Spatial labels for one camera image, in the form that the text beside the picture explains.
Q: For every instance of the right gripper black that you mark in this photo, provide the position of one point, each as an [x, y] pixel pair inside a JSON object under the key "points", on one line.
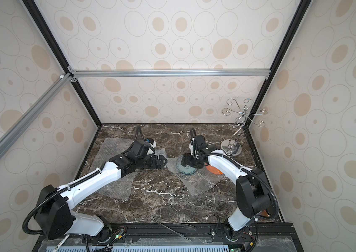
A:
{"points": [[189, 159]]}

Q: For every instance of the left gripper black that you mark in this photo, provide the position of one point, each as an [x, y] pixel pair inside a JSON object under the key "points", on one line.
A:
{"points": [[157, 164]]}

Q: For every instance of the teal patterned dinner plate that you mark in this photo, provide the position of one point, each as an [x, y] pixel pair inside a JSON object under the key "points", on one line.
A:
{"points": [[186, 170]]}

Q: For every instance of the orange dinner plate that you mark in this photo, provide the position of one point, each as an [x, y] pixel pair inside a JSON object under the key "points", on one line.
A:
{"points": [[213, 170]]}

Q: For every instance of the bubble wrap around orange plate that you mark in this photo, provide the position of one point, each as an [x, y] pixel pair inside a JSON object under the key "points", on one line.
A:
{"points": [[114, 186]]}

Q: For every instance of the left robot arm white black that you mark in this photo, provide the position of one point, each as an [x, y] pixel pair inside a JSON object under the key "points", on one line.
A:
{"points": [[54, 216]]}

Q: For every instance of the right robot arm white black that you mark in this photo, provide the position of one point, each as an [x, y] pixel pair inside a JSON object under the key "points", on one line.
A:
{"points": [[254, 196]]}

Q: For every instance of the chrome mug tree stand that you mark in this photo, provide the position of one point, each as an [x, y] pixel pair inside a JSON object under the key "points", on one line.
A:
{"points": [[232, 146]]}

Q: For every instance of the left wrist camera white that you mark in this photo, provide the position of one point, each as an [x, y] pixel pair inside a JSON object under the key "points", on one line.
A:
{"points": [[151, 142]]}

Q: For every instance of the horizontal aluminium rail back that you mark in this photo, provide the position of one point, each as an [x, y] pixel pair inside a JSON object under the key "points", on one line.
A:
{"points": [[171, 73]]}

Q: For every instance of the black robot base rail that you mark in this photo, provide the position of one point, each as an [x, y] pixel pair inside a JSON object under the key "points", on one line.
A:
{"points": [[153, 237]]}

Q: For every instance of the diagonal aluminium rail left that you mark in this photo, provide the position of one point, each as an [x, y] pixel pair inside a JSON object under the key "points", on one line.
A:
{"points": [[12, 135]]}

